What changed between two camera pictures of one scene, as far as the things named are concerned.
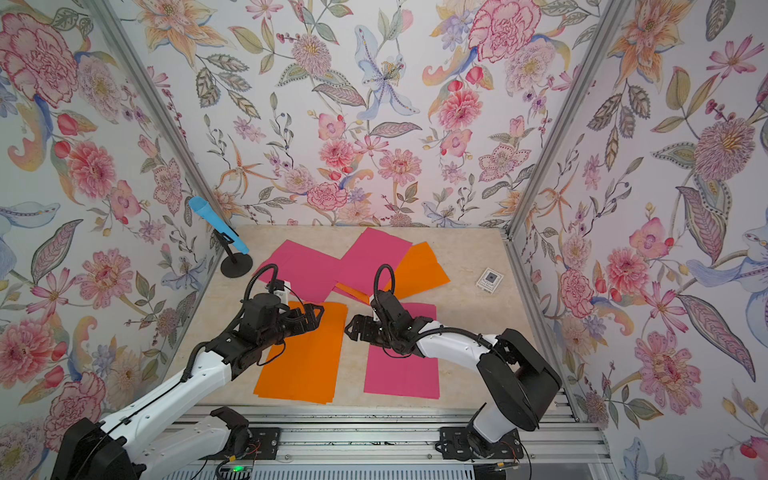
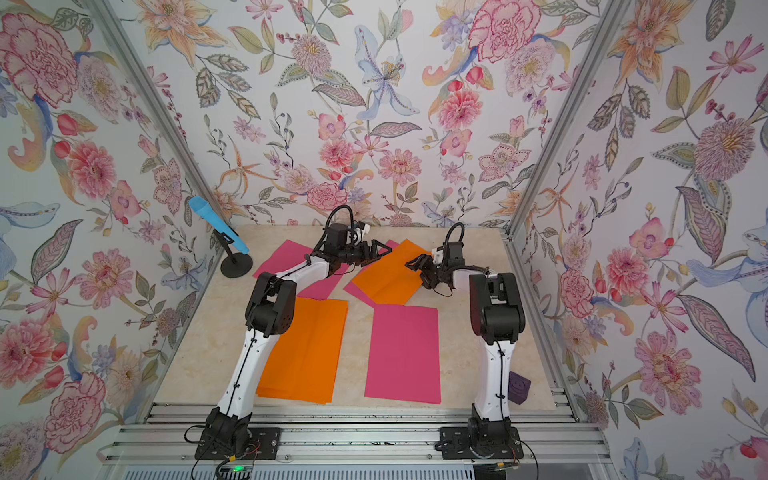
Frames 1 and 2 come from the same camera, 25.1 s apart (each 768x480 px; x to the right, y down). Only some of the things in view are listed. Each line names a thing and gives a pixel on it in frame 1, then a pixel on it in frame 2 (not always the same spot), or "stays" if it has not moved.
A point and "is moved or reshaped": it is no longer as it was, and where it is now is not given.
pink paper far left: (312, 274) stays
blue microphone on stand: (239, 263) stays
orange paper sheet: (417, 271) is moved or reshaped
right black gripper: (361, 320) → (423, 258)
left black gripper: (313, 320) → (363, 256)
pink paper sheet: (413, 376) stays
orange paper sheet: (306, 366) stays
